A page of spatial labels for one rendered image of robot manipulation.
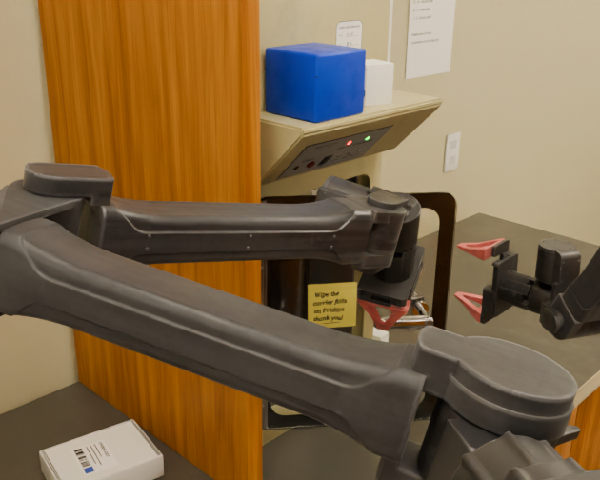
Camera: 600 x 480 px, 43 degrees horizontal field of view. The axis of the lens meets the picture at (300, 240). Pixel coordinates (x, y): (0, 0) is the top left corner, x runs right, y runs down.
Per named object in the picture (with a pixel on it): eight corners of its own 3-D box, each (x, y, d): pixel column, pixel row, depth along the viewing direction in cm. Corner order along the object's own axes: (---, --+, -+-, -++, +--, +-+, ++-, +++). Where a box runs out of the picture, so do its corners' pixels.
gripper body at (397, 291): (355, 297, 97) (357, 257, 92) (378, 246, 104) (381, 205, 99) (405, 310, 95) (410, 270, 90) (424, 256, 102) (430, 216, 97)
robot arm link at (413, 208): (410, 222, 88) (429, 194, 91) (356, 203, 90) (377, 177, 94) (405, 264, 92) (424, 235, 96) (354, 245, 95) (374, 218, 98)
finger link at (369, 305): (353, 334, 103) (356, 288, 97) (369, 297, 108) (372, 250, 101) (402, 348, 101) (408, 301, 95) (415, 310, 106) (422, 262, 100)
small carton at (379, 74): (346, 100, 116) (347, 60, 114) (372, 97, 118) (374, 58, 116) (365, 106, 112) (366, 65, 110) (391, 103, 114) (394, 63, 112)
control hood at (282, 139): (243, 184, 109) (241, 115, 105) (383, 146, 130) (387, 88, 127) (300, 202, 101) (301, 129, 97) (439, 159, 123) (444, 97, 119)
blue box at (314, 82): (264, 112, 107) (264, 47, 104) (312, 103, 114) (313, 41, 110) (315, 124, 100) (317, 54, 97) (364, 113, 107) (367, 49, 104)
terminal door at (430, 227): (255, 428, 124) (253, 196, 110) (435, 416, 128) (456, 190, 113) (256, 430, 123) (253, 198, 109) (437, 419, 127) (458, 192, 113)
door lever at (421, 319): (369, 318, 119) (369, 303, 118) (427, 315, 120) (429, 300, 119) (375, 334, 114) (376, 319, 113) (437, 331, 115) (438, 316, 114)
